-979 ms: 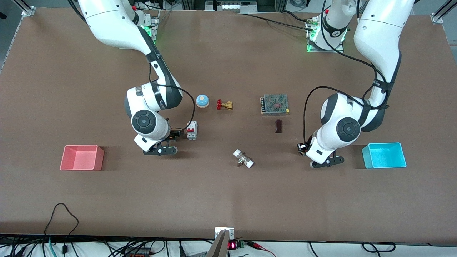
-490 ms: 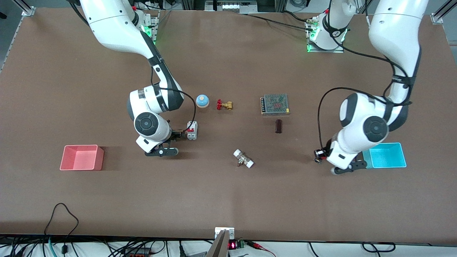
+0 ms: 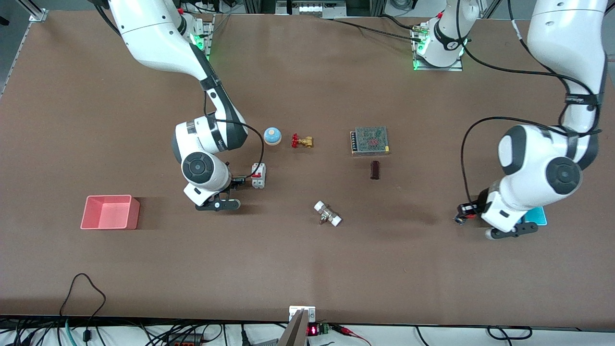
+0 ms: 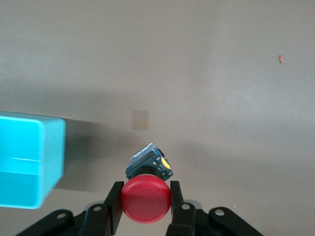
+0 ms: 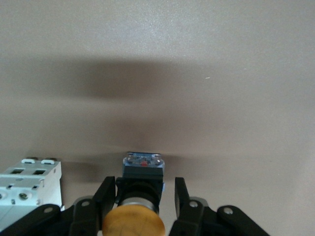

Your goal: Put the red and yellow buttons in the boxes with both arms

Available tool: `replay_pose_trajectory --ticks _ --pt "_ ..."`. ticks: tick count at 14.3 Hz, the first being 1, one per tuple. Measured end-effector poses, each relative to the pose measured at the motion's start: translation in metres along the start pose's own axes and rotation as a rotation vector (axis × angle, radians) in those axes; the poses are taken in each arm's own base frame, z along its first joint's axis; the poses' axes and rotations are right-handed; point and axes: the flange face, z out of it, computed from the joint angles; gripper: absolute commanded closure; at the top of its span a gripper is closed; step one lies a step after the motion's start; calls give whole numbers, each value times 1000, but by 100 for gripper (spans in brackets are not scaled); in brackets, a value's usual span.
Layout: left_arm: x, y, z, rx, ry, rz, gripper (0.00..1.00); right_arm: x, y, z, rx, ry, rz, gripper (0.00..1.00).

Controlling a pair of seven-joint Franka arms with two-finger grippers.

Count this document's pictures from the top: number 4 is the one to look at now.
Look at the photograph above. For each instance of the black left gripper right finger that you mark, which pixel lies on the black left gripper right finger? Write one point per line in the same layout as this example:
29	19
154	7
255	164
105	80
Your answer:
187	218

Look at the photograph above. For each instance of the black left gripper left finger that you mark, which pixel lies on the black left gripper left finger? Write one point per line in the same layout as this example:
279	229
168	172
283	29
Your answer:
98	216

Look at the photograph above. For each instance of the red push button switch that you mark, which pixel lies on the red push button switch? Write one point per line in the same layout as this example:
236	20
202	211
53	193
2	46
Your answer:
145	199

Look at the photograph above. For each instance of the cyan plastic box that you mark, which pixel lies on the cyan plastic box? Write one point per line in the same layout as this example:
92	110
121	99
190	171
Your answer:
27	159

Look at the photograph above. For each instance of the brown tape patch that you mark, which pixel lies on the brown tape patch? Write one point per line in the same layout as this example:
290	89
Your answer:
140	120

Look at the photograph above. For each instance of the small orange scrap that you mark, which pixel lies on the small orange scrap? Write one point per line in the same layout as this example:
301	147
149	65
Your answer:
281	58

